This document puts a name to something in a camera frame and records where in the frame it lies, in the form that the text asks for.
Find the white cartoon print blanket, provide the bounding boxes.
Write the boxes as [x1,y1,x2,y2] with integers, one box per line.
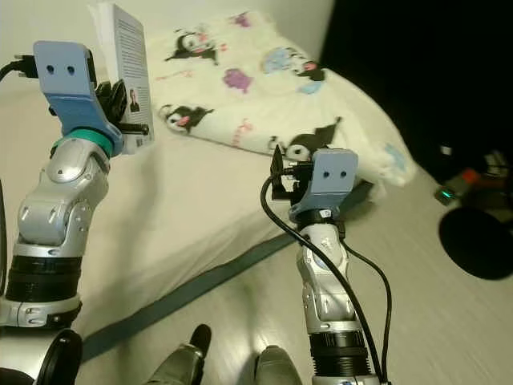
[156,10,419,189]

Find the grey robot leg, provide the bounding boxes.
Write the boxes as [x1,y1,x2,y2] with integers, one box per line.
[144,323,213,385]
[255,345,305,385]

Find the beige sheeted bed mattress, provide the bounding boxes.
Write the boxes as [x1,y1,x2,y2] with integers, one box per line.
[0,68,422,385]

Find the small device green light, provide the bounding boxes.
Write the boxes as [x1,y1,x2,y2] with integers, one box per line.
[434,152,513,208]

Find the grey right robot leg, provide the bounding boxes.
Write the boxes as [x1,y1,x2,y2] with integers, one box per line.
[255,345,305,385]

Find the grey left robot leg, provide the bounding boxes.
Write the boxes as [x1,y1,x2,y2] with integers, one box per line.
[144,323,213,385]

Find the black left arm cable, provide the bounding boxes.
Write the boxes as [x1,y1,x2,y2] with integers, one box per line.
[0,55,37,81]

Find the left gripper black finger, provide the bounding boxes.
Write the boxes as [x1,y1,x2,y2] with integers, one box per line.
[96,80,127,121]

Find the black round stand base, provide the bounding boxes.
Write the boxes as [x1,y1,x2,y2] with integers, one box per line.
[438,205,513,282]

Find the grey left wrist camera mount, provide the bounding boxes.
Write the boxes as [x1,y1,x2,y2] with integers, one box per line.
[32,42,125,157]

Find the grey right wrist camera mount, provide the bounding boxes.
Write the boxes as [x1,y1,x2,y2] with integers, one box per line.
[289,148,359,219]

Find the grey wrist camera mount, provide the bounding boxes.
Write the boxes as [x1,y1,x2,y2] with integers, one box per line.
[32,42,125,157]
[289,148,359,219]

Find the white book blue letters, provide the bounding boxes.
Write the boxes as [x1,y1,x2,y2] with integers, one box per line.
[98,2,155,152]

